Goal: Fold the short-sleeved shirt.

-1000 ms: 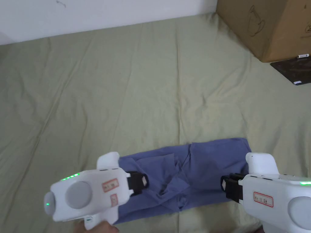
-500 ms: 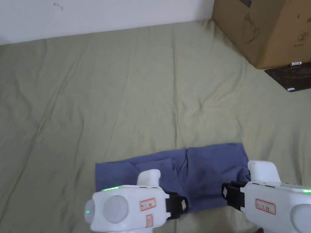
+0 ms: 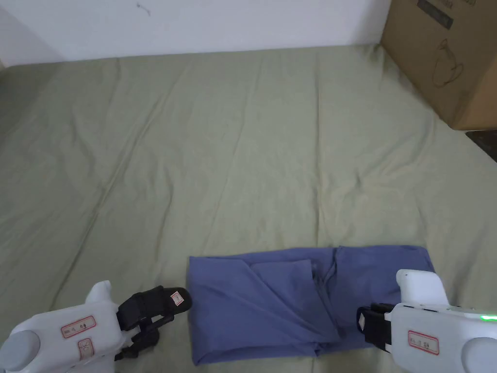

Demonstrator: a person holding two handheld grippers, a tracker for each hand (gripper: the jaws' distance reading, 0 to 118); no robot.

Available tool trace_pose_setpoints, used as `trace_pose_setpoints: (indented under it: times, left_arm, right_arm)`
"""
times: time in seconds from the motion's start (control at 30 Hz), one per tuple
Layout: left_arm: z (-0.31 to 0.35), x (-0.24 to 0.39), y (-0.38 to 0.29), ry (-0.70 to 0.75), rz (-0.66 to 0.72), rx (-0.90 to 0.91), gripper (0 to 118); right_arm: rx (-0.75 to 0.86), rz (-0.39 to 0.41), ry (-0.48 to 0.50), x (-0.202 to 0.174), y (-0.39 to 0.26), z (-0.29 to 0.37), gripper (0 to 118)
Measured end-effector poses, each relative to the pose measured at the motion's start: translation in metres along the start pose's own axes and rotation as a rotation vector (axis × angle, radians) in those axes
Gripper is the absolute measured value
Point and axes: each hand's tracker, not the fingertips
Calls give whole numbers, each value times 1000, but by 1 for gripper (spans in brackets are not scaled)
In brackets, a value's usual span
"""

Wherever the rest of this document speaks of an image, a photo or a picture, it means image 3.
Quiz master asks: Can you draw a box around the brown cardboard carton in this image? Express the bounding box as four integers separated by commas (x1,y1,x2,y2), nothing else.
380,0,497,131

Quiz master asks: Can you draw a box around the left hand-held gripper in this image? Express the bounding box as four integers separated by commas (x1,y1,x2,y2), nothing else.
0,280,193,373

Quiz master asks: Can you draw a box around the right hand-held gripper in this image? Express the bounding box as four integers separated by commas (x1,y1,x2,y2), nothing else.
356,269,497,373

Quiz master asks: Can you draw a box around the blue garment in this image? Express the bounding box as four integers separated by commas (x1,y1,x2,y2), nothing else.
186,244,436,367

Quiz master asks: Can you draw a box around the bed with pale green sheet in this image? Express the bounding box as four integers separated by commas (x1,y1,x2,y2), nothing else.
0,42,497,373

